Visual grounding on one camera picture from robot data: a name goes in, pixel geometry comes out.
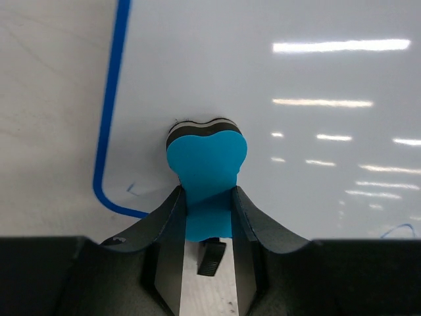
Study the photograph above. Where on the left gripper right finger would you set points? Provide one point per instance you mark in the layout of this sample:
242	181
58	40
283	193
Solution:
257	241

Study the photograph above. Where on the blue framed whiteboard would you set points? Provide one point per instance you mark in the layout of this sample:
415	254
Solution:
326	94

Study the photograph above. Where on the blue whiteboard eraser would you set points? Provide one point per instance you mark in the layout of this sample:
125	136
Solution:
207	157

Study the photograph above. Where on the black whiteboard foot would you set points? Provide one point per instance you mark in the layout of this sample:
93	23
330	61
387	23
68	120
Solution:
210	254

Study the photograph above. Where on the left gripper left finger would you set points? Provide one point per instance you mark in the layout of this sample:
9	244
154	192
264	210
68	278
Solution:
160	238

